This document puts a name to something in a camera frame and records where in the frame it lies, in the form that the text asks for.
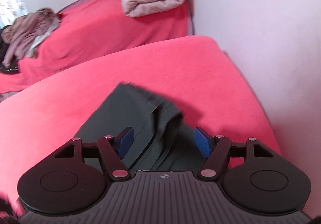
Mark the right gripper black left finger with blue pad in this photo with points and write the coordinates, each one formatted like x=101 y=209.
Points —
x=112 y=151

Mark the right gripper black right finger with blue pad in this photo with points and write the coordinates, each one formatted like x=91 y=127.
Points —
x=215 y=150

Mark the dark green pants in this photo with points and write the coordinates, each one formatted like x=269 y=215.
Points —
x=162 y=142

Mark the red blanket front surface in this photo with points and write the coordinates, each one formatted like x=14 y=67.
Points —
x=192 y=72

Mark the red bed sheet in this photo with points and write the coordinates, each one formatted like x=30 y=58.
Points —
x=93 y=29

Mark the black garment with trim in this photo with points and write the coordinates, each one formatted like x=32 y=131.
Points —
x=9 y=45

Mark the mauve clothes pile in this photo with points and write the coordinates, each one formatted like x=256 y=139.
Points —
x=33 y=29

